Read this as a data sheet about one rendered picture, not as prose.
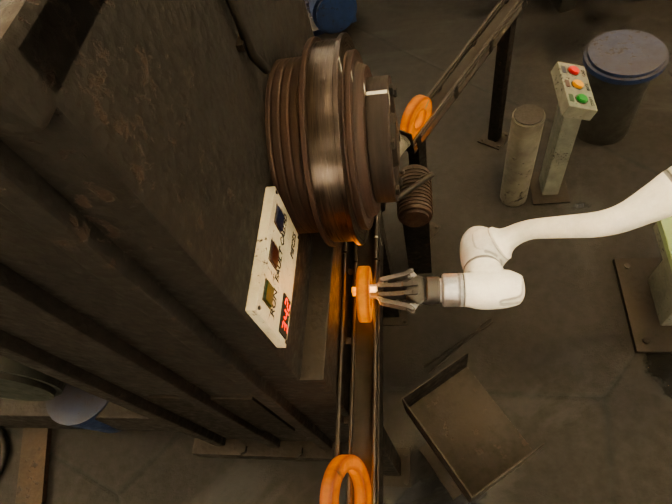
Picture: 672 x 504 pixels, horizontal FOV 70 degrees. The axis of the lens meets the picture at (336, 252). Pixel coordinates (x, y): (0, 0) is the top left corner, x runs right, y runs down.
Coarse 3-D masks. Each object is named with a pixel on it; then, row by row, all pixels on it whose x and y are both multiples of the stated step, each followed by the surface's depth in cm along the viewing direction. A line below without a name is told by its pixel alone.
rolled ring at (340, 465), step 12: (336, 456) 113; (348, 456) 112; (336, 468) 108; (348, 468) 111; (360, 468) 115; (324, 480) 106; (336, 480) 106; (360, 480) 116; (324, 492) 105; (336, 492) 105; (360, 492) 116
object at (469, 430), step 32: (448, 384) 129; (480, 384) 128; (416, 416) 127; (448, 416) 125; (480, 416) 124; (448, 448) 122; (480, 448) 121; (512, 448) 120; (448, 480) 171; (480, 480) 118
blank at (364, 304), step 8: (360, 272) 128; (368, 272) 128; (360, 280) 127; (368, 280) 127; (360, 288) 126; (368, 288) 126; (360, 296) 125; (368, 296) 126; (360, 304) 126; (368, 304) 126; (360, 312) 127; (368, 312) 127; (360, 320) 129; (368, 320) 129
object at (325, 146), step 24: (312, 48) 97; (336, 48) 93; (312, 72) 92; (336, 72) 90; (312, 96) 90; (336, 96) 88; (312, 120) 90; (336, 120) 88; (312, 144) 90; (336, 144) 89; (312, 168) 92; (336, 168) 91; (336, 192) 94; (336, 216) 98; (336, 240) 108; (360, 240) 108
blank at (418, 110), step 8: (416, 96) 163; (424, 96) 163; (408, 104) 161; (416, 104) 160; (424, 104) 164; (408, 112) 161; (416, 112) 162; (424, 112) 168; (408, 120) 161; (416, 120) 171; (424, 120) 170; (400, 128) 165; (408, 128) 163; (416, 128) 168
